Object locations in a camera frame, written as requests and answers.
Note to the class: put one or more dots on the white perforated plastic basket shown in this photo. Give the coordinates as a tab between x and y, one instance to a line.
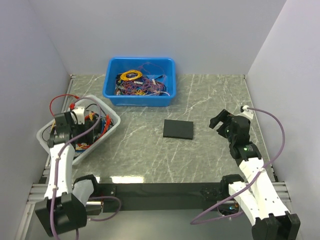
100	122

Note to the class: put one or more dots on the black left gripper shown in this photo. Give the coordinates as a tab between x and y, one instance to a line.
75	124

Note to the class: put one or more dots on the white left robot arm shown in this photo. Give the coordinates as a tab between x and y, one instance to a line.
63	209

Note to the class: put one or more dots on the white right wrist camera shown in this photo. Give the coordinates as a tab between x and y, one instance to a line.
247	112

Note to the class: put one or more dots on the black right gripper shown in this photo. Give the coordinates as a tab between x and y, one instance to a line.
224	116

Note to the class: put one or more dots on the black network switch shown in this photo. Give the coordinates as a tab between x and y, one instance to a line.
178	129

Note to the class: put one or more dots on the blue plastic bin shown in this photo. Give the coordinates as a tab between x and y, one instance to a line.
140	81

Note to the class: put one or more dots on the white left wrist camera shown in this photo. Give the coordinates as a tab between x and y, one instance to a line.
78	115

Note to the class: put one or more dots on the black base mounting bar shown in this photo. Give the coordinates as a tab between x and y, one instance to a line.
158	196

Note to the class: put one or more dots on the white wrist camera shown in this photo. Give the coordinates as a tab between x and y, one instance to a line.
78	115
247	112

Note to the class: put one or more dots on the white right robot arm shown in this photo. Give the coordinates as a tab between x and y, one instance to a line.
255	194

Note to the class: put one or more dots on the aluminium frame rail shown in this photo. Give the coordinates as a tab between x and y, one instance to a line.
36	194

